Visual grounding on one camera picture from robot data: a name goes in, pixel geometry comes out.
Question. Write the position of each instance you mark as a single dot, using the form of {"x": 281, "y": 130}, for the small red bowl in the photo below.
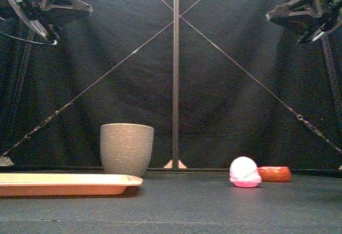
{"x": 276, "y": 174}

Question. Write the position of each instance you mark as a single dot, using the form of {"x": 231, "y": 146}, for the grey speckled cup bowl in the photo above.
{"x": 126, "y": 149}

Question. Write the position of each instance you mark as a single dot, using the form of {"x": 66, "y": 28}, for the pink and white ball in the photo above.
{"x": 245, "y": 173}

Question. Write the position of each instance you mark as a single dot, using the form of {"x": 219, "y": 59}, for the black cloth backdrop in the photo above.
{"x": 223, "y": 111}

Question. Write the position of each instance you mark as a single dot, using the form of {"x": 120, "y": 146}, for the orange rectangular plastic tray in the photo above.
{"x": 62, "y": 184}

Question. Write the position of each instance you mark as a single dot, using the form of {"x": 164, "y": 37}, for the black side frame post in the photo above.
{"x": 333, "y": 74}
{"x": 21, "y": 84}

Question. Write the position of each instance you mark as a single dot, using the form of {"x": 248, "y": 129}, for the thin vertical metal frame post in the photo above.
{"x": 176, "y": 78}

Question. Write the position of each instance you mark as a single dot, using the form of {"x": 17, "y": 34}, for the tan post foot bracket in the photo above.
{"x": 176, "y": 164}

